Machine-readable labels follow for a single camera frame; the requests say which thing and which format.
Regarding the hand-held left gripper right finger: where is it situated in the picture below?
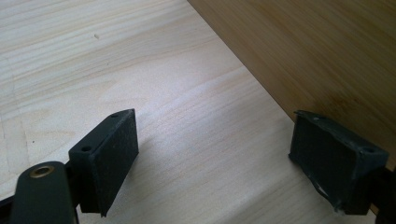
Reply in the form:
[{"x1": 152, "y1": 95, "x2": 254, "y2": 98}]
[{"x1": 288, "y1": 109, "x2": 390, "y2": 217}]

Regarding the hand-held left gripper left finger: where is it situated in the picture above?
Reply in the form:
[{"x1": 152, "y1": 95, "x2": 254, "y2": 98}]
[{"x1": 67, "y1": 108, "x2": 140, "y2": 218}]

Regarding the brown wooden board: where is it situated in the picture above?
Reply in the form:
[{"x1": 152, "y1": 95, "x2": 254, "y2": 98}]
[{"x1": 186, "y1": 0, "x2": 396, "y2": 172}]

